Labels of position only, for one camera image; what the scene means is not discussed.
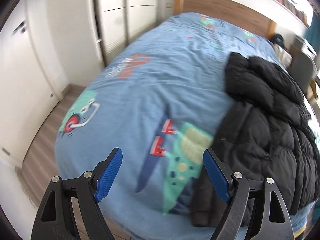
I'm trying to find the grey chair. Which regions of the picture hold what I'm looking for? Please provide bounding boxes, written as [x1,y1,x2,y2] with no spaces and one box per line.
[289,36,316,92]

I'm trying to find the black backpack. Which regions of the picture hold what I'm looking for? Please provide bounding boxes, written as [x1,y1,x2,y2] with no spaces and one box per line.
[272,34,285,48]

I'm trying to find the white cloth pile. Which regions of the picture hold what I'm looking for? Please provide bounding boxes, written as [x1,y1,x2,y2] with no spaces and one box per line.
[274,45,293,67]

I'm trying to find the white wardrobe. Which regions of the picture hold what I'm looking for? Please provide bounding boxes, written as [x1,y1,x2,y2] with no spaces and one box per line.
[91,0,163,67]

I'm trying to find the wooden headboard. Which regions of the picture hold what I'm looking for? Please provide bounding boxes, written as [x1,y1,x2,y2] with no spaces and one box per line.
[174,0,278,39]

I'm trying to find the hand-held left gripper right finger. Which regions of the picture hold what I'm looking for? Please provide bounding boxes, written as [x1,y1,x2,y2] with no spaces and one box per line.
[203,148,295,240]

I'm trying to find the black puffer coat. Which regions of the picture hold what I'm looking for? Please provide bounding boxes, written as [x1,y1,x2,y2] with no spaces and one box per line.
[190,52,317,228]

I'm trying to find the row of books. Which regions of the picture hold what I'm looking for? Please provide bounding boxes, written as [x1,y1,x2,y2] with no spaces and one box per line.
[246,0,309,26]

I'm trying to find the white door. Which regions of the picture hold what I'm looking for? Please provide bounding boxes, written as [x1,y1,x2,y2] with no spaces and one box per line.
[0,0,69,168]

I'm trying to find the teal curtain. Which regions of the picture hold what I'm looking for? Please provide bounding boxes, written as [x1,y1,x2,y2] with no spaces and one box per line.
[305,17,320,53]

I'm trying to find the bed with blue cartoon cover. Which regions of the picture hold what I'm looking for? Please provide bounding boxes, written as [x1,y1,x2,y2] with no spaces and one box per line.
[56,12,320,240]

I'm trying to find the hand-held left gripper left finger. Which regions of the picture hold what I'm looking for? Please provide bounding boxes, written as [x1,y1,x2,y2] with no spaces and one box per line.
[31,147,123,240]

